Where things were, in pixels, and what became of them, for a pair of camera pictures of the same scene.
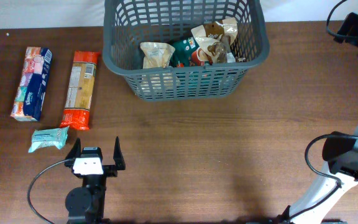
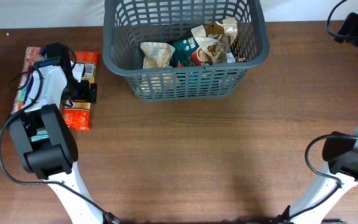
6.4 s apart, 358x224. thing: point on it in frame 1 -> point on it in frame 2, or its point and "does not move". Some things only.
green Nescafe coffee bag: (187, 53) does not move
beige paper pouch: (156, 55) does not move
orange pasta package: (79, 98) does not move
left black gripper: (111, 170) -> (86, 93)
